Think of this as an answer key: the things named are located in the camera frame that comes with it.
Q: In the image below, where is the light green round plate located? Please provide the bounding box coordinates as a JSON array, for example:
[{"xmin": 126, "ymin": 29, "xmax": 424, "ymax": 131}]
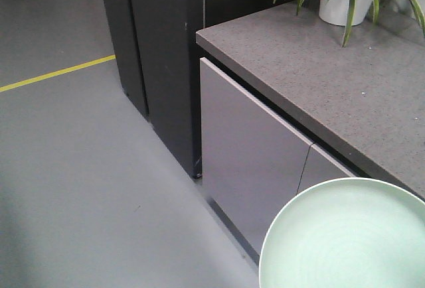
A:
[{"xmin": 259, "ymin": 178, "xmax": 424, "ymax": 287}]

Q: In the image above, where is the grey cabinet row right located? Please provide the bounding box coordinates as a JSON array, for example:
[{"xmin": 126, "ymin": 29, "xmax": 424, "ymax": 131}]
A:
[{"xmin": 196, "ymin": 3, "xmax": 424, "ymax": 261}]

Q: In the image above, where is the dark tall cabinet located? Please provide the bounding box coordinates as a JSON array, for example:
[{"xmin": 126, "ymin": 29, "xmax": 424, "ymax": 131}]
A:
[{"xmin": 104, "ymin": 0, "xmax": 293, "ymax": 179}]

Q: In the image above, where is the white plant pot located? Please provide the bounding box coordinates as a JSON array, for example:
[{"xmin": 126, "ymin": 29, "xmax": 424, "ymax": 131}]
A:
[{"xmin": 319, "ymin": 0, "xmax": 373, "ymax": 27}]

